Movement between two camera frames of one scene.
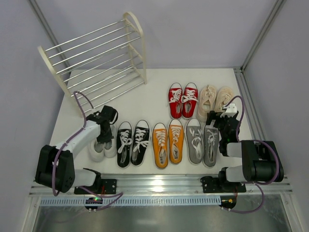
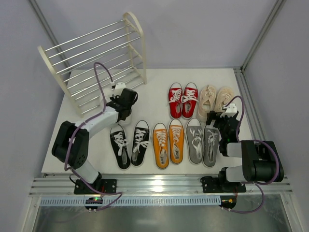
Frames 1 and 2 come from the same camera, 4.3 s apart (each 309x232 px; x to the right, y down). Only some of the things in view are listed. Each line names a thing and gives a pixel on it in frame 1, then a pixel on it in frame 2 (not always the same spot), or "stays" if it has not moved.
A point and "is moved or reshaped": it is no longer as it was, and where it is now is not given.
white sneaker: (110, 147) to (129, 123)
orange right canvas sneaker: (175, 141) stays
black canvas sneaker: (124, 135) is moved or reshaped
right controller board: (228, 201) stays
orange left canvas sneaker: (160, 144) stays
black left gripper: (105, 135) to (116, 104)
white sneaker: (96, 151) to (108, 93)
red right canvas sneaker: (189, 98) stays
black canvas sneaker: (141, 139) stays
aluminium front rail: (172, 185) stays
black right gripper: (217, 118) stays
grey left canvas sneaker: (194, 140) stays
